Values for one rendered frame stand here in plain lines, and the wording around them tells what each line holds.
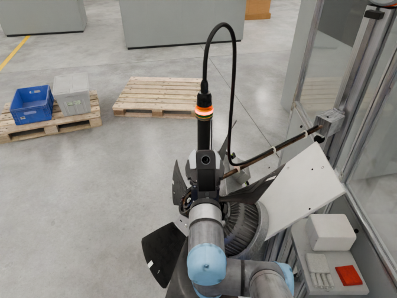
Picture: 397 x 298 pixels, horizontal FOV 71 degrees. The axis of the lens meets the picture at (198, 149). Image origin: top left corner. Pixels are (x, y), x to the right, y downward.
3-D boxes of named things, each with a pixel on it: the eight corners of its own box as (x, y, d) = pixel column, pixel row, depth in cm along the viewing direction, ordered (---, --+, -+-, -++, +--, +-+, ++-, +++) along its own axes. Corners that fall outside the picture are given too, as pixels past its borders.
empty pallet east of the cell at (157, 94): (205, 86, 453) (205, 78, 444) (201, 119, 374) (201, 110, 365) (132, 84, 459) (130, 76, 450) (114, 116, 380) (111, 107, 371)
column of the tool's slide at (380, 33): (280, 274, 206) (376, 2, 95) (288, 282, 201) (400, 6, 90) (275, 278, 203) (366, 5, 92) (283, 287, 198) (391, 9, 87)
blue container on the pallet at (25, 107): (54, 98, 390) (49, 84, 376) (52, 120, 346) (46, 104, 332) (22, 103, 379) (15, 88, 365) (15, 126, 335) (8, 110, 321)
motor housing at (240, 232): (221, 220, 127) (199, 208, 122) (259, 193, 116) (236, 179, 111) (225, 268, 109) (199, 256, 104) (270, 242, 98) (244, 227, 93)
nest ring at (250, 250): (218, 219, 129) (211, 215, 128) (261, 187, 117) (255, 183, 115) (221, 275, 108) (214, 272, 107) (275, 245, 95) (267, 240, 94)
